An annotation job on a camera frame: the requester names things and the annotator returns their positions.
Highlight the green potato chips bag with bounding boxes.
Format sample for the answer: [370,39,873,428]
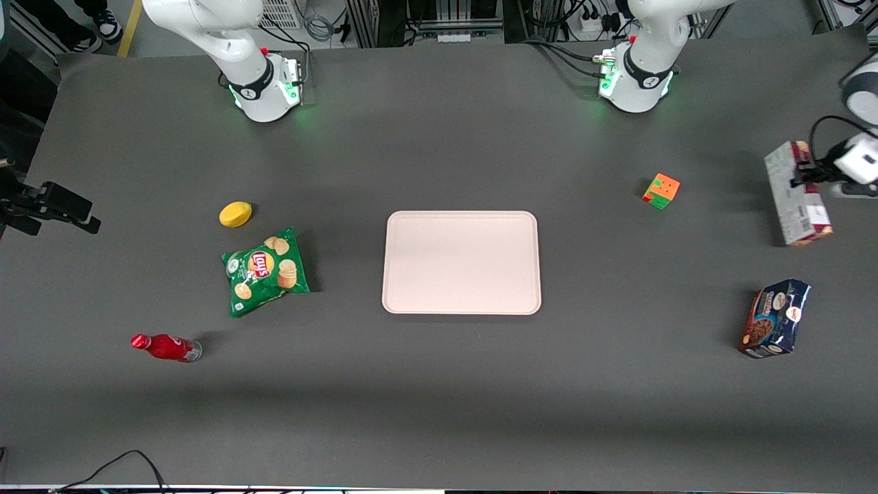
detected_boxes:
[221,227,311,318]

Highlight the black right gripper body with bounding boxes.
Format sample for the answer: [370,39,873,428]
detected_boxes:
[0,161,45,238]

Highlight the red cola bottle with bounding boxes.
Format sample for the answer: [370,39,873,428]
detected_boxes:
[130,333,203,363]

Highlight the white mesh basket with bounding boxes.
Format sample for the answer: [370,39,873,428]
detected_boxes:
[259,0,304,30]

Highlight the grey coiled cable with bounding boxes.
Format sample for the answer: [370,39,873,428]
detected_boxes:
[304,12,338,43]

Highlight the blue chocolate cookie bag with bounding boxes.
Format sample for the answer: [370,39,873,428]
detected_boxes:
[739,279,812,360]

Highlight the beige plastic tray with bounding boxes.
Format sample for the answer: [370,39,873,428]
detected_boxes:
[382,211,542,316]

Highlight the black cable at table edge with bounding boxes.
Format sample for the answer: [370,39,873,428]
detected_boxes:
[49,449,170,494]

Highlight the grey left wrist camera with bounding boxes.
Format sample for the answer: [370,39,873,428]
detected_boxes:
[829,180,878,200]

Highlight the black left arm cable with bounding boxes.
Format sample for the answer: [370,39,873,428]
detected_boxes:
[809,115,856,163]

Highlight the orange green puzzle cube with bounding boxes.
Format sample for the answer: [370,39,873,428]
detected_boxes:
[642,173,681,210]

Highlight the yellow lemon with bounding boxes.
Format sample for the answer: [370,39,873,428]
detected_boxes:
[219,201,253,228]

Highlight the black base cable bundle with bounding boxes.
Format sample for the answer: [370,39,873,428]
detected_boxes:
[523,38,606,81]

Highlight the red cookie box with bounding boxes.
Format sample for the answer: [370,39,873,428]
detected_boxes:
[764,141,834,247]

